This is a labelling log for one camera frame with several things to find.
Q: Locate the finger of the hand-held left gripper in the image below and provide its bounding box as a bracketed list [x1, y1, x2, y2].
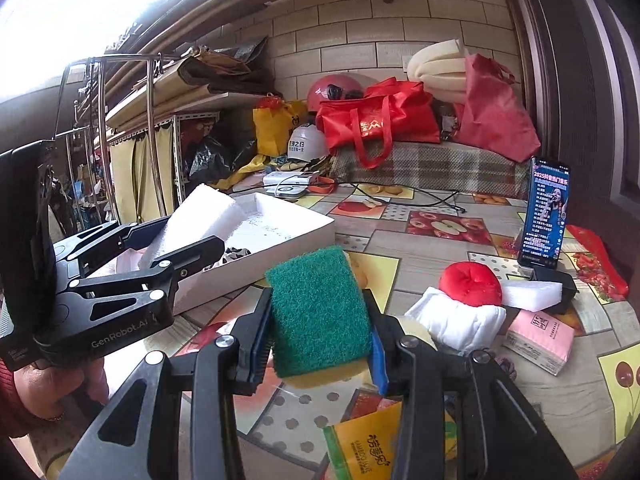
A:
[65, 235, 226, 307]
[52, 220, 173, 273]

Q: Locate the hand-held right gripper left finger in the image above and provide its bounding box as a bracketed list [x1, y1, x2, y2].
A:
[57, 287, 276, 480]

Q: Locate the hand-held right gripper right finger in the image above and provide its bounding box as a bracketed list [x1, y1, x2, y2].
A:
[362, 290, 581, 480]

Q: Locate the green yellow scouring sponge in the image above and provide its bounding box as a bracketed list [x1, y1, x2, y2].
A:
[264, 245, 373, 390]

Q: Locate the white cardboard box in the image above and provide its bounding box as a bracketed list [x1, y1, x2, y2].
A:
[115, 191, 337, 317]

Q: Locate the braided hair tie bundle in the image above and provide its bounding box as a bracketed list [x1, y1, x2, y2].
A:
[487, 352, 518, 386]

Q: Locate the person's left hand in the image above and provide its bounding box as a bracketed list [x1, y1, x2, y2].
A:
[15, 355, 109, 422]

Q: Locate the white foam block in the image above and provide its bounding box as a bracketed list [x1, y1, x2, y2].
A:
[140, 184, 248, 268]

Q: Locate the yellow green packet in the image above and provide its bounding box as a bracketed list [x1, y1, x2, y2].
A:
[322, 400, 458, 480]

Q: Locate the white folded cloth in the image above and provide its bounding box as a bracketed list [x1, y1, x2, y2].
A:
[405, 287, 507, 352]

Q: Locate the black plastic bag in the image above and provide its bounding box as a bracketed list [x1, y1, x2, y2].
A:
[182, 110, 258, 186]

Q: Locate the fruit print tablecloth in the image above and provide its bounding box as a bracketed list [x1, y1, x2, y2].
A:
[30, 182, 640, 480]

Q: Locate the yellow cloth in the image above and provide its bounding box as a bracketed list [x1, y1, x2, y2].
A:
[230, 154, 281, 188]

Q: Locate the red plush ball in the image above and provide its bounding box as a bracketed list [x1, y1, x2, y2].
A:
[439, 261, 503, 308]

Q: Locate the metal shelving rack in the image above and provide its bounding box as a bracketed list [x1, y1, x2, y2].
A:
[52, 52, 226, 226]

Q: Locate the yellow bag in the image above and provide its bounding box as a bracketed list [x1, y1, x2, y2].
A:
[252, 97, 308, 158]

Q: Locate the pink tissue pack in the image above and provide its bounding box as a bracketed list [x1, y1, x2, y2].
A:
[501, 309, 575, 377]

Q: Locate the small white foam piece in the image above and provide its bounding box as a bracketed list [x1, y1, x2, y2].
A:
[500, 280, 563, 311]

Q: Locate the brown bag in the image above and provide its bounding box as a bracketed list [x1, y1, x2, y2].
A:
[177, 35, 273, 96]

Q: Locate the small black box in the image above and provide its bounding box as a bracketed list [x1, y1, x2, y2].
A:
[530, 265, 580, 316]

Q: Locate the plaid blanket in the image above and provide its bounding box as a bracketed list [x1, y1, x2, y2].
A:
[330, 141, 533, 200]

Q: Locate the black smartphone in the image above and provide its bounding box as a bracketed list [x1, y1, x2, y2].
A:
[517, 156, 571, 271]

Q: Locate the red tote bag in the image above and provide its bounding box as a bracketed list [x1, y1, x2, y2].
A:
[315, 77, 442, 170]

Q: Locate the red printed packet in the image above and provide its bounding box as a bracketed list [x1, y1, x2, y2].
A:
[565, 225, 630, 303]

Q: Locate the red cloth bag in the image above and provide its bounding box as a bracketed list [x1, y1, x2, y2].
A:
[452, 53, 542, 163]

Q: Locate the cream folded cloth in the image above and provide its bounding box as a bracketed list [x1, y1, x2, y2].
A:
[406, 41, 471, 106]

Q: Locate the black cable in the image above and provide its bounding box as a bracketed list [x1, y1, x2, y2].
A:
[340, 182, 466, 213]

